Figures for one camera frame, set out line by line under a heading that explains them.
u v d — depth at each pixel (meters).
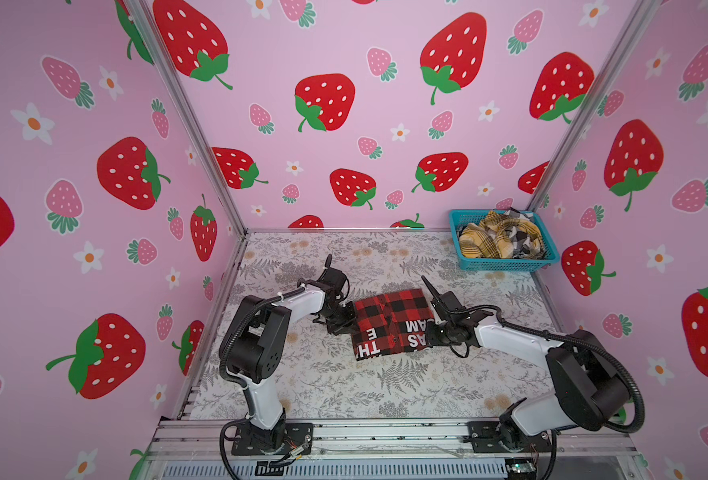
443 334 0.78
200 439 0.76
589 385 0.44
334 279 0.80
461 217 1.15
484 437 0.73
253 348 0.49
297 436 0.74
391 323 0.90
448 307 0.72
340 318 0.83
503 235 1.06
